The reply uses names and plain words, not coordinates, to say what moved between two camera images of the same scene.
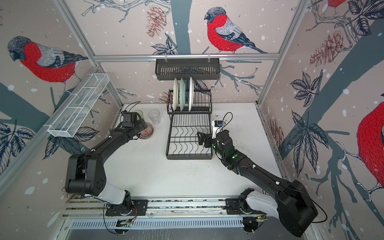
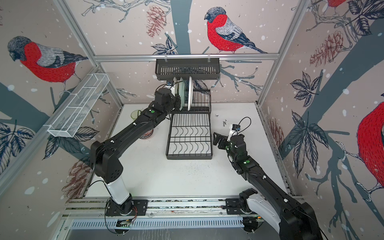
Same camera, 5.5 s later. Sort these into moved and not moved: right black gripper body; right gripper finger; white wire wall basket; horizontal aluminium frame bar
Moved: right black gripper body; right gripper finger
Not moved: horizontal aluminium frame bar; white wire wall basket
